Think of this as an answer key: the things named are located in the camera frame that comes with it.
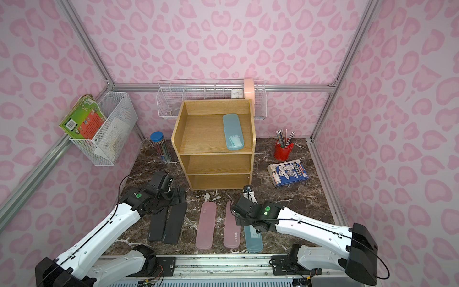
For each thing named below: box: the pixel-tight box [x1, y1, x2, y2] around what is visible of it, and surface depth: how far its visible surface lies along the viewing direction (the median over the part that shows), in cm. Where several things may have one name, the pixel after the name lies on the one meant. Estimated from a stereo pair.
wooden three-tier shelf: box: [170, 98, 257, 191], surface depth 84 cm
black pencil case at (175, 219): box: [162, 202, 188, 245], surface depth 85 cm
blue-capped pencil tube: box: [150, 130, 173, 163], surface depth 99 cm
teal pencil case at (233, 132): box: [222, 113, 245, 151], surface depth 80 cm
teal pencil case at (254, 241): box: [243, 224, 263, 253], surface depth 81 cm
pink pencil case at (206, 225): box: [196, 201, 217, 250], surface depth 85 cm
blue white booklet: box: [267, 158, 309, 188], surface depth 102 cm
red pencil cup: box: [274, 139, 295, 162], surface depth 107 cm
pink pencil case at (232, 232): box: [223, 200, 241, 249], surface depth 82 cm
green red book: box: [59, 93, 107, 140], surface depth 73 cm
